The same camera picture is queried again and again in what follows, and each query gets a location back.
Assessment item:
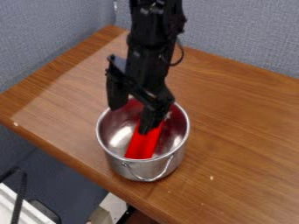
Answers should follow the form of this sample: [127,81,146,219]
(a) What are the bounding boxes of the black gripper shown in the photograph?
[107,44,174,135]

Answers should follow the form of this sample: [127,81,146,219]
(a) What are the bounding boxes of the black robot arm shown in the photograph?
[107,0,187,135]

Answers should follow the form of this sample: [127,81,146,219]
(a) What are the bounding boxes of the red block object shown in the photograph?
[126,122,164,159]

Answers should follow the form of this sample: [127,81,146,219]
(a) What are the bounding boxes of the white box under table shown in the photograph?
[0,183,60,224]

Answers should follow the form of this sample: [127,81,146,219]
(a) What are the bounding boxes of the metal pot with handle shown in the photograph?
[95,98,191,182]

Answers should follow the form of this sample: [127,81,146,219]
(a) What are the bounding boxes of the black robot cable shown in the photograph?
[170,40,186,67]

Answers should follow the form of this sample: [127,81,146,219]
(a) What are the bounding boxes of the black cable under table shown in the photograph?
[0,166,28,224]

